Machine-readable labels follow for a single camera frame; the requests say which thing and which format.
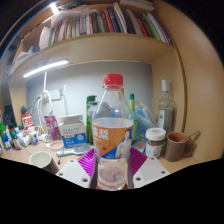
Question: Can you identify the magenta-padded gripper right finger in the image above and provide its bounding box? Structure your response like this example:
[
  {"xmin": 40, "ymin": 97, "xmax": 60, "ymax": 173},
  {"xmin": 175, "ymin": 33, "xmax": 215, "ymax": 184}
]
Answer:
[{"xmin": 126, "ymin": 146, "xmax": 170, "ymax": 190}]

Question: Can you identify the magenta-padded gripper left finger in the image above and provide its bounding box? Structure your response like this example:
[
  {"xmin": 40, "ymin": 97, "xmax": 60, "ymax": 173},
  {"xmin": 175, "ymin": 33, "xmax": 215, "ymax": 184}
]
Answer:
[{"xmin": 55, "ymin": 147, "xmax": 99, "ymax": 190}]

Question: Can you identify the clear red-capped drink bottle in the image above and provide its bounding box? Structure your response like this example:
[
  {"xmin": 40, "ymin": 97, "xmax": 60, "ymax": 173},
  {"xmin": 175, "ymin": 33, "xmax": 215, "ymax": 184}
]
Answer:
[{"xmin": 91, "ymin": 73, "xmax": 135, "ymax": 192}]

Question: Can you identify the light blue hairbrush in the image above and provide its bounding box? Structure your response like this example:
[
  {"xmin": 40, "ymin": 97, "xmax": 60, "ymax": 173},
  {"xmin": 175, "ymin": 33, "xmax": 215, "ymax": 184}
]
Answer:
[{"xmin": 55, "ymin": 143, "xmax": 93, "ymax": 158}]

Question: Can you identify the brown jar white lid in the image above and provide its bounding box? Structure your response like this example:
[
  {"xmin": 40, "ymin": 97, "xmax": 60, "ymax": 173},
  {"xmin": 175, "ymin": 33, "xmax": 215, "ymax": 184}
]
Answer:
[{"xmin": 145, "ymin": 127, "xmax": 167, "ymax": 159}]

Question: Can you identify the small white round dish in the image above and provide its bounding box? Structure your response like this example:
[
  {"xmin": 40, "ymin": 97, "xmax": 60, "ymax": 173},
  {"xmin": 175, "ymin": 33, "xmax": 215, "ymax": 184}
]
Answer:
[{"xmin": 49, "ymin": 139, "xmax": 65, "ymax": 151}]

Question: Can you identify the brown mug with spoon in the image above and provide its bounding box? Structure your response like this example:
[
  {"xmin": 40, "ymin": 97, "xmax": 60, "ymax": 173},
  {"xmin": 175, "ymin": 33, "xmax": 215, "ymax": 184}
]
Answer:
[{"xmin": 163, "ymin": 130, "xmax": 201, "ymax": 163}]

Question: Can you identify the black mug white inside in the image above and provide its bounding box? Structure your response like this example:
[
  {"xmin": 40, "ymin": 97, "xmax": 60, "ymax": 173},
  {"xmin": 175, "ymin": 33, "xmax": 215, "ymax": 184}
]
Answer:
[{"xmin": 28, "ymin": 150, "xmax": 60, "ymax": 175}]

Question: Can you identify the white and blue carton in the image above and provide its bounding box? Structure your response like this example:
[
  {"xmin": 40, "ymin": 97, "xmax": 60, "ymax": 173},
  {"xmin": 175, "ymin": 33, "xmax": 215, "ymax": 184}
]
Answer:
[{"xmin": 58, "ymin": 114, "xmax": 88, "ymax": 149}]

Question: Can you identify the green-capped green plastic bottle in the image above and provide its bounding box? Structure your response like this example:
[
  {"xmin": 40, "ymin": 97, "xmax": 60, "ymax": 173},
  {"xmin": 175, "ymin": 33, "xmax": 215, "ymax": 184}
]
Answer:
[{"xmin": 128, "ymin": 93, "xmax": 139, "ymax": 144}]

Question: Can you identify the magenta pouch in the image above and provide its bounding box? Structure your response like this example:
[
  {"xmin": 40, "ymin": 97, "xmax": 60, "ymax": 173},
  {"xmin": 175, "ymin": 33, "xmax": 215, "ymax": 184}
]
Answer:
[{"xmin": 43, "ymin": 115, "xmax": 62, "ymax": 142}]

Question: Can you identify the blue plastic bag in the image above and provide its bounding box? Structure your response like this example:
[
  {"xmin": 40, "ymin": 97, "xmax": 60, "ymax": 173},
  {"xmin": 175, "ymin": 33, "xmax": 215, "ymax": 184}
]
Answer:
[{"xmin": 134, "ymin": 101, "xmax": 158, "ymax": 134}]

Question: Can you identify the small white labelled bottle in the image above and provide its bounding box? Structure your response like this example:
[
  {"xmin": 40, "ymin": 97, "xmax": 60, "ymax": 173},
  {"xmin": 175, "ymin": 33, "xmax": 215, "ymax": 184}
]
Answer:
[{"xmin": 28, "ymin": 126, "xmax": 39, "ymax": 146}]

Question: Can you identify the clear glass bottle white cap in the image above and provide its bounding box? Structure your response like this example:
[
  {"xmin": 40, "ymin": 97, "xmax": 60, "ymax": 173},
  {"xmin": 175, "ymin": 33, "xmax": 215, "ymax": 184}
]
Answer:
[{"xmin": 157, "ymin": 79, "xmax": 176, "ymax": 134}]

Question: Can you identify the small brown green-capped bottle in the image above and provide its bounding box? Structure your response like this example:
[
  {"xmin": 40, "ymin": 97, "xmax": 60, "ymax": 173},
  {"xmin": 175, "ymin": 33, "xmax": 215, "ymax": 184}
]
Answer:
[{"xmin": 11, "ymin": 130, "xmax": 23, "ymax": 151}]

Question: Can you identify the red and white can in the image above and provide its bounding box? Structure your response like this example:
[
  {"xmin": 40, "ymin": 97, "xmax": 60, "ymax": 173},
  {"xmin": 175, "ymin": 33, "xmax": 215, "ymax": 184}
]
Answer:
[{"xmin": 21, "ymin": 112, "xmax": 34, "ymax": 131}]

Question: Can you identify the white bottle blue label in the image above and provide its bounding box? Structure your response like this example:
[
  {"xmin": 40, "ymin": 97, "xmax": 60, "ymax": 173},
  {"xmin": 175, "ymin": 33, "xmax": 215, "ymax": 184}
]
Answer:
[{"xmin": 2, "ymin": 134, "xmax": 13, "ymax": 151}]

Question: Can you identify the wooden shelf unit with books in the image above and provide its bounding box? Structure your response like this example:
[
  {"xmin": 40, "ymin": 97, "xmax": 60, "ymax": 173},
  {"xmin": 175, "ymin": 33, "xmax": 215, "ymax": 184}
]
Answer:
[{"xmin": 8, "ymin": 0, "xmax": 186, "ymax": 134}]

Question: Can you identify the ceiling light bar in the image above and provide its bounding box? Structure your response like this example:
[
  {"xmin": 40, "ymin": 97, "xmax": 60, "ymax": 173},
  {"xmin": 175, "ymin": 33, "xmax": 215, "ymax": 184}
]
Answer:
[{"xmin": 49, "ymin": 2, "xmax": 60, "ymax": 16}]

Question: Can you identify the white wall power socket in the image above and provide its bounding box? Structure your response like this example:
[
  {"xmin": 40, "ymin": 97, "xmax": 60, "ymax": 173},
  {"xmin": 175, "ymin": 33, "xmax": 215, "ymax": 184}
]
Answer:
[{"xmin": 41, "ymin": 89, "xmax": 63, "ymax": 102}]

